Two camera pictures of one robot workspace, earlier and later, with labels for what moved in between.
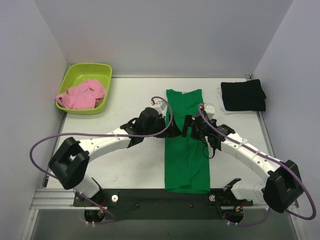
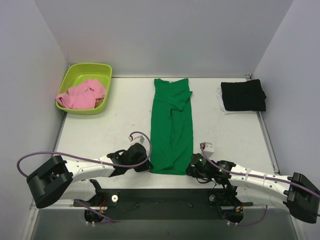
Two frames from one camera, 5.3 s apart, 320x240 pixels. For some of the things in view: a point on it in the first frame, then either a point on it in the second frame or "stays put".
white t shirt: x=230 y=112 stays put
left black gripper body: x=169 y=127 to x=142 y=165
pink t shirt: x=84 y=96 stays put
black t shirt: x=247 y=95 stays put
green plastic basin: x=76 y=74 stays put
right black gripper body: x=191 y=125 to x=191 y=169
